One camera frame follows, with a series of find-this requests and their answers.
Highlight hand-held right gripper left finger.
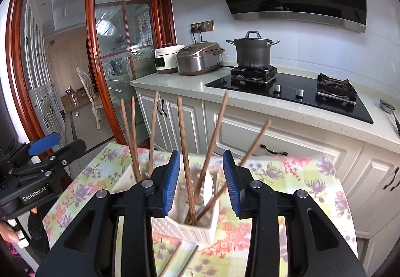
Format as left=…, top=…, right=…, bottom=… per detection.
left=37, top=150, right=181, bottom=277

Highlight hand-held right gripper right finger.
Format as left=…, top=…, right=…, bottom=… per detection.
left=222, top=149, right=367, bottom=277

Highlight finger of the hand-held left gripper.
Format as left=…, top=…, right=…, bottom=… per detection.
left=17, top=139, right=87, bottom=182
left=6, top=133, right=61, bottom=168

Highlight large white ceramic spoon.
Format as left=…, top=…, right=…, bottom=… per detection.
left=203, top=171, right=217, bottom=216

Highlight white lattice utensil basket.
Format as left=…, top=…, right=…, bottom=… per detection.
left=120, top=154, right=221, bottom=244

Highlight brown wooden chopstick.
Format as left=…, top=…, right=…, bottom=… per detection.
left=184, top=92, right=230, bottom=224
left=196, top=119, right=272, bottom=220
left=149, top=91, right=160, bottom=176
left=120, top=99, right=142, bottom=182
left=131, top=96, right=140, bottom=178
left=177, top=96, right=198, bottom=226
left=159, top=243, right=182, bottom=277

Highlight person's left hand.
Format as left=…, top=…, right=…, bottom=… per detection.
left=0, top=207, right=39, bottom=243

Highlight black fuzzy cloth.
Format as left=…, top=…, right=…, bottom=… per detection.
left=27, top=211, right=51, bottom=253

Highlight white tall cabinet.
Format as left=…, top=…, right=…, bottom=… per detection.
left=23, top=0, right=66, bottom=146

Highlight cardboard boxes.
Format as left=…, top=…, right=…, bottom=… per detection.
left=61, top=86, right=89, bottom=113

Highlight floral tablecloth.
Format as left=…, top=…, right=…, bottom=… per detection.
left=42, top=141, right=358, bottom=277

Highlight white dining chair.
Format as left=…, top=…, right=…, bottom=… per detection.
left=76, top=67, right=104, bottom=130

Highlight red wooden sliding glass door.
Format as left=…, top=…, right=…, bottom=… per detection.
left=86, top=0, right=157, bottom=153

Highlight black glass gas hob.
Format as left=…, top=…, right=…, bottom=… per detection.
left=205, top=65, right=374, bottom=124

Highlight black burner grate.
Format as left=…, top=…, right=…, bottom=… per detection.
left=230, top=65, right=278, bottom=83
left=315, top=73, right=358, bottom=105

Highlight white rice cooker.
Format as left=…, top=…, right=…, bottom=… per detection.
left=154, top=44, right=186, bottom=74

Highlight silver rice cooker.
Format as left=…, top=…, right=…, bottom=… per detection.
left=175, top=41, right=226, bottom=76

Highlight grey stockpot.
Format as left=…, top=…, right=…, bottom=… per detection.
left=226, top=38, right=280, bottom=69

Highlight grey pot lid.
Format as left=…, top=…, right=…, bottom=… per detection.
left=233, top=31, right=273, bottom=44

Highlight metal kitchen knife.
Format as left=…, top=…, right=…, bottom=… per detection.
left=379, top=99, right=400, bottom=137

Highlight red wooden door frame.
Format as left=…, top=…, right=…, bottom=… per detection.
left=6, top=0, right=177, bottom=154

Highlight black power cable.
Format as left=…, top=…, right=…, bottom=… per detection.
left=192, top=25, right=204, bottom=45

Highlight gold wall outlet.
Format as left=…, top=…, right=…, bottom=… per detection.
left=191, top=21, right=215, bottom=32

